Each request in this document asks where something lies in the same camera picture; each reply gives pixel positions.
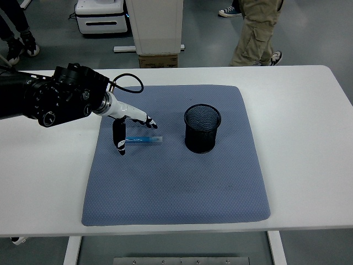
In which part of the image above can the blue-grey textured mat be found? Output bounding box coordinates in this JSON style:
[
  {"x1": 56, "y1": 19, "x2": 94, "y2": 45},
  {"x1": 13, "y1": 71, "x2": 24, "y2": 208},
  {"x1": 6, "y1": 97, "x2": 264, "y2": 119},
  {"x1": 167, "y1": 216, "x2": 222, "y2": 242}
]
[{"x1": 81, "y1": 84, "x2": 271, "y2": 227}]

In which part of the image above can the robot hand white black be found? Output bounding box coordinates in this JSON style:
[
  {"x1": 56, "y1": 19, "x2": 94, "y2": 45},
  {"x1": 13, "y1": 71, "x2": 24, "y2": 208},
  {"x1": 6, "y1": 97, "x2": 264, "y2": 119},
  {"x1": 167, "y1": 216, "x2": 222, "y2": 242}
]
[{"x1": 103, "y1": 92, "x2": 159, "y2": 157}]

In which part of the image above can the black mesh pen holder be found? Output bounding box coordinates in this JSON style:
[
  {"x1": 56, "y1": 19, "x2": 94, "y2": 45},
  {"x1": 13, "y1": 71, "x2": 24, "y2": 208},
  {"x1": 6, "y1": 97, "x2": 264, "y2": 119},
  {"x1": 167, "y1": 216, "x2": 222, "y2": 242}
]
[{"x1": 184, "y1": 103, "x2": 222, "y2": 155}]

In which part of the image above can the white table leg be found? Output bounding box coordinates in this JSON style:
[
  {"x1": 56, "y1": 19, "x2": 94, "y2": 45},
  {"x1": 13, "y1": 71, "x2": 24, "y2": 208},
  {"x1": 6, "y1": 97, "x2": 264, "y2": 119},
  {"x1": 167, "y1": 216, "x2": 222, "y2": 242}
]
[
  {"x1": 266, "y1": 231, "x2": 288, "y2": 265},
  {"x1": 62, "y1": 236, "x2": 82, "y2": 265}
]

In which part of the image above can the blue marker pen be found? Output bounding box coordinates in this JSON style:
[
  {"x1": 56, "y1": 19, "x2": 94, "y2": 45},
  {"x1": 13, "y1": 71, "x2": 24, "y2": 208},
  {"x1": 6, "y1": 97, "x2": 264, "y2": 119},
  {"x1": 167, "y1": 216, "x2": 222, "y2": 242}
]
[{"x1": 125, "y1": 136, "x2": 163, "y2": 144}]

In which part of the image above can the white wheeled cabinet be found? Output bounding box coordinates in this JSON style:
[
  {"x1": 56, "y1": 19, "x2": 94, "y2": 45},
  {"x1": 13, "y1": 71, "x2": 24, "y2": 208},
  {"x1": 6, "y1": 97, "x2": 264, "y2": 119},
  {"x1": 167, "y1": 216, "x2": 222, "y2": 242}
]
[{"x1": 74, "y1": 0, "x2": 132, "y2": 35}]

